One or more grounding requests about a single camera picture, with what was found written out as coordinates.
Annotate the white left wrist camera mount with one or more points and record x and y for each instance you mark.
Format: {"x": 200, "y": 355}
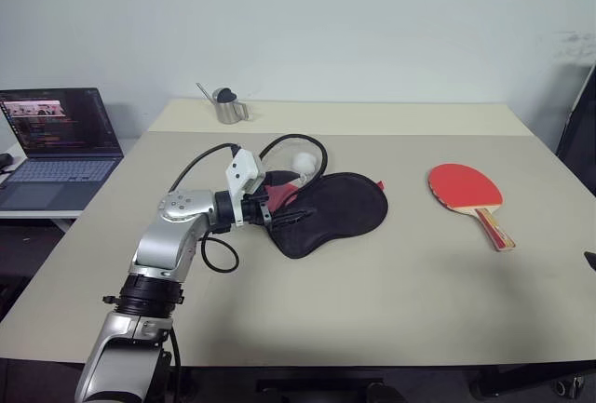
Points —
{"x": 242, "y": 165}

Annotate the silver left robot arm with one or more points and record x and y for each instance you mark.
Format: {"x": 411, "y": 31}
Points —
{"x": 158, "y": 245}

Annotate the black rounded jug lid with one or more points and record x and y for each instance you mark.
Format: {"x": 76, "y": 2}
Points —
{"x": 227, "y": 95}

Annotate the red table tennis paddle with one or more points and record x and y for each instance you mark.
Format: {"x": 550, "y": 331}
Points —
{"x": 461, "y": 184}

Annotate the red and black paddle case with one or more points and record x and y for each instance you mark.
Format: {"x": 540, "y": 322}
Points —
{"x": 340, "y": 207}

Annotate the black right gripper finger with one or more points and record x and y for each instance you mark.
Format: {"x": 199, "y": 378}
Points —
{"x": 591, "y": 259}

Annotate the stainless steel spouted jug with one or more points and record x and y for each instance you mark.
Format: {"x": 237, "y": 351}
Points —
{"x": 228, "y": 112}

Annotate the black caster wheel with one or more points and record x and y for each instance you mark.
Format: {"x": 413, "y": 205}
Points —
{"x": 570, "y": 386}

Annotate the small black object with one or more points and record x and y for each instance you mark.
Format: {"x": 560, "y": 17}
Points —
{"x": 5, "y": 161}

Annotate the open grey laptop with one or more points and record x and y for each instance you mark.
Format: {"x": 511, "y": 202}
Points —
{"x": 56, "y": 175}

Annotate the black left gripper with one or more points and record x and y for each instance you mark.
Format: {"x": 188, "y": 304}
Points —
{"x": 255, "y": 210}

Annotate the black table frame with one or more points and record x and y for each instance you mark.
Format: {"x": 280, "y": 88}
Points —
{"x": 321, "y": 383}

